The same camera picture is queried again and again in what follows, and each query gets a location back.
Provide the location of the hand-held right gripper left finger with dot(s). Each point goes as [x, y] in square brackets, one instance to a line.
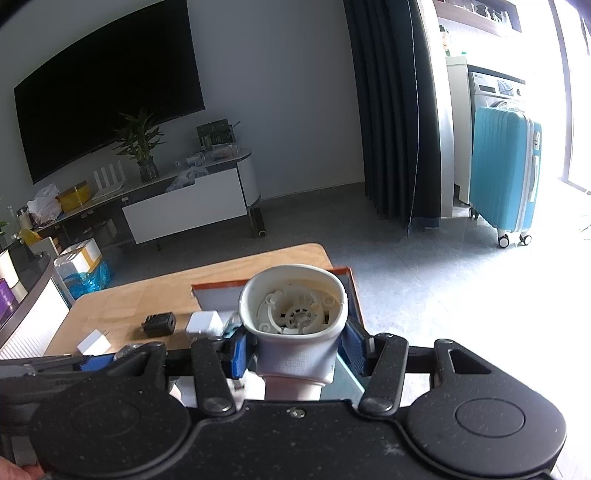
[235, 355]

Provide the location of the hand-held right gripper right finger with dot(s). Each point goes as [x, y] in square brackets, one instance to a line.
[355, 348]

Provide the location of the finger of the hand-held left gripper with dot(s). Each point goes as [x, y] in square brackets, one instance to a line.
[94, 363]

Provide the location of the orange-edged shallow box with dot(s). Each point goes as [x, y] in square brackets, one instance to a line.
[217, 297]

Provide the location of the white plastic motor housing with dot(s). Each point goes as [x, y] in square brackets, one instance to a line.
[293, 337]

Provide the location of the person's left hand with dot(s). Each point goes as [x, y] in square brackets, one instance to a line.
[18, 471]

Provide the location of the small white plug adapter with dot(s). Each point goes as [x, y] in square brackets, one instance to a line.
[94, 344]

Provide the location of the white charger adapter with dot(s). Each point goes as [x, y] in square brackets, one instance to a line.
[205, 323]

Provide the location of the black charger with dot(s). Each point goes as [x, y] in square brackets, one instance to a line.
[159, 324]

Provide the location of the blue plastic wrap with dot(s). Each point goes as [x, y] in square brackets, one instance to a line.
[90, 281]

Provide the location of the curved dark-topped counter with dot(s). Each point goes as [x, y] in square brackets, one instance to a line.
[27, 304]

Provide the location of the white and yellow carton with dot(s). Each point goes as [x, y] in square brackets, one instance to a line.
[78, 258]

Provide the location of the white cabinet drawer unit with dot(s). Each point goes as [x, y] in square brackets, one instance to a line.
[184, 212]

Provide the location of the white plastic bag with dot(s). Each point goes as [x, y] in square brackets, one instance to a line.
[44, 203]

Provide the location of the yellow box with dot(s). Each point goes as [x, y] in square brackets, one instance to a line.
[76, 196]

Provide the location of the white router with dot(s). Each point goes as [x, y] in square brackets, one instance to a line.
[107, 182]

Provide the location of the crumpled bluish plastic bag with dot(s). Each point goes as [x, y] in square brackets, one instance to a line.
[187, 179]

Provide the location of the long television cabinet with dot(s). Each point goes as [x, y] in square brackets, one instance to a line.
[231, 159]

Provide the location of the dark patterned vase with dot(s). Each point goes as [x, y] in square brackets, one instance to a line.
[149, 170]

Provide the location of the black and green box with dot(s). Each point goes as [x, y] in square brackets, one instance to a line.
[216, 134]

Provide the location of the blue suitcase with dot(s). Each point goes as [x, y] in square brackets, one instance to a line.
[501, 175]

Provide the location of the green potted plant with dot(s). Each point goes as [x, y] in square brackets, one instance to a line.
[137, 136]

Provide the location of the dark curtain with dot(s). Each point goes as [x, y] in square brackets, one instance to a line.
[392, 115]

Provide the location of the washing machine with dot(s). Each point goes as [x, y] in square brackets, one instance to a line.
[494, 87]

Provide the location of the black wall television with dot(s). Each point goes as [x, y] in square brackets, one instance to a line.
[106, 87]

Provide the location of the wall shelf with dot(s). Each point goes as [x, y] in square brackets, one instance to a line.
[480, 11]

